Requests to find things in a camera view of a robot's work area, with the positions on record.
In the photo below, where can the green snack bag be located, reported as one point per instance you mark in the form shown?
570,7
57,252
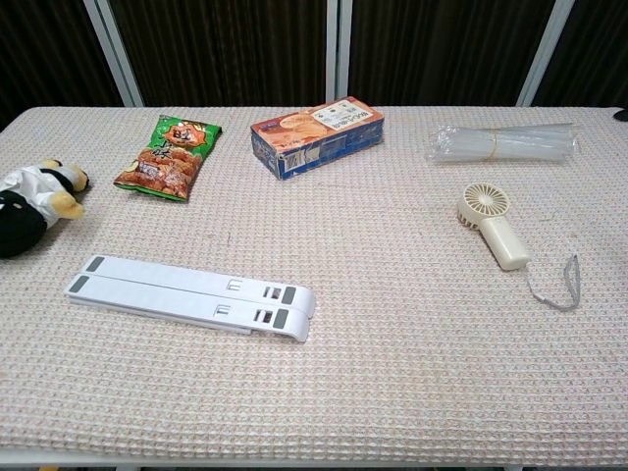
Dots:
162,162

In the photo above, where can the clear plastic straw bundle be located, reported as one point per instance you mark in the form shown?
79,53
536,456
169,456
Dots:
505,142

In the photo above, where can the dark ribbed partition panel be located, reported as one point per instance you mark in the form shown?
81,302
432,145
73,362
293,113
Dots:
441,49
44,49
221,49
598,49

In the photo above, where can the beige waffle weave tablecloth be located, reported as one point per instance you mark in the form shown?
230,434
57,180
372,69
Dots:
368,343

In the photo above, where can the black white plush doll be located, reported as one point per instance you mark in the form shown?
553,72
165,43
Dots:
19,225

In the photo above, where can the orange blue biscuit box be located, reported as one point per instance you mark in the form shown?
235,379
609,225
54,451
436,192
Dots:
314,132

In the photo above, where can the white metal partition post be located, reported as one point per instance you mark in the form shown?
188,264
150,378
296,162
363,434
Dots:
544,54
338,49
115,54

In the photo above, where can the white folded laptop stand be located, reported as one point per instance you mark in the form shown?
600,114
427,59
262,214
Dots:
172,294

